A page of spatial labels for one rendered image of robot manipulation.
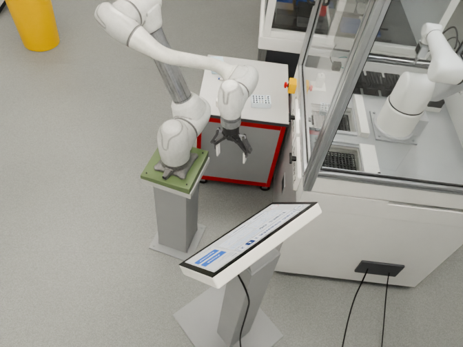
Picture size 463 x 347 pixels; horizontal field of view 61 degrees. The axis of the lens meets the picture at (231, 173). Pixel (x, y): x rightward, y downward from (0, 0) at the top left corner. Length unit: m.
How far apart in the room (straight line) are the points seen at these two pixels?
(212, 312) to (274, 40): 1.87
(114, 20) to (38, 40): 2.71
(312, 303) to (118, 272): 1.26
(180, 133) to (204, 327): 1.19
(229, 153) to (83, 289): 1.27
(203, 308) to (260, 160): 1.05
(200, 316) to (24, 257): 1.20
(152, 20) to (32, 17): 2.52
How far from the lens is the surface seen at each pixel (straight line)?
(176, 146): 1.92
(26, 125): 3.68
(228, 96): 1.60
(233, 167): 2.82
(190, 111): 2.01
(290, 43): 2.96
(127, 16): 1.74
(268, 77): 2.80
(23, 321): 2.73
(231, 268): 1.37
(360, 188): 1.94
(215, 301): 2.56
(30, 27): 4.32
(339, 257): 2.50
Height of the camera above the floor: 2.42
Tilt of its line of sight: 51 degrees down
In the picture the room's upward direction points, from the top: 8 degrees clockwise
